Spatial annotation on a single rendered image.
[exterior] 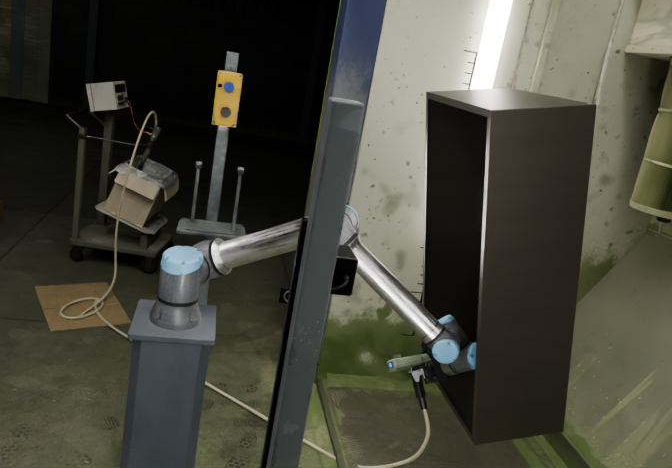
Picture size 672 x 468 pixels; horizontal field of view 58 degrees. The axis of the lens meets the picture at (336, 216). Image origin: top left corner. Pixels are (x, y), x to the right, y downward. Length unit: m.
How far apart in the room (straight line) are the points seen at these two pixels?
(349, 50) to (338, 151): 1.98
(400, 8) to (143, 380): 1.93
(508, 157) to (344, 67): 1.17
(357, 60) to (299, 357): 2.04
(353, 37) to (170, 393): 1.72
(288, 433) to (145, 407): 1.39
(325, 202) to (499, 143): 1.07
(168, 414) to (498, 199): 1.44
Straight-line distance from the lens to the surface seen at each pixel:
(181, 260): 2.26
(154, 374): 2.37
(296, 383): 1.05
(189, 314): 2.33
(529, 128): 1.96
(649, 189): 3.20
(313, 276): 0.97
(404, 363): 2.50
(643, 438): 3.04
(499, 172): 1.94
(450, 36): 3.01
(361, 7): 2.89
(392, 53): 2.93
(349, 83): 2.89
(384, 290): 2.09
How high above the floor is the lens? 1.70
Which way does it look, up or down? 14 degrees down
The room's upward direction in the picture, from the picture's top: 10 degrees clockwise
